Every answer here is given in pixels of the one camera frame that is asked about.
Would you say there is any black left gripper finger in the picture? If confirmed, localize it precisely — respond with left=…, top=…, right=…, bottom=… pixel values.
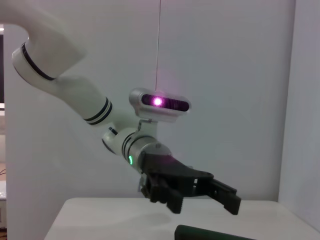
left=196, top=177, right=242, bottom=216
left=146, top=173, right=185, bottom=215

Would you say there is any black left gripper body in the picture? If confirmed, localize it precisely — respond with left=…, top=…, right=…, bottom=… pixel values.
left=139, top=152, right=216, bottom=199

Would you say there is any green glasses case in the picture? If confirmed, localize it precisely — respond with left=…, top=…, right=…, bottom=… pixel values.
left=174, top=224, right=258, bottom=240

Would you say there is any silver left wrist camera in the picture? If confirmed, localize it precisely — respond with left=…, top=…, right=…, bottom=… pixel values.
left=128, top=87, right=192, bottom=138

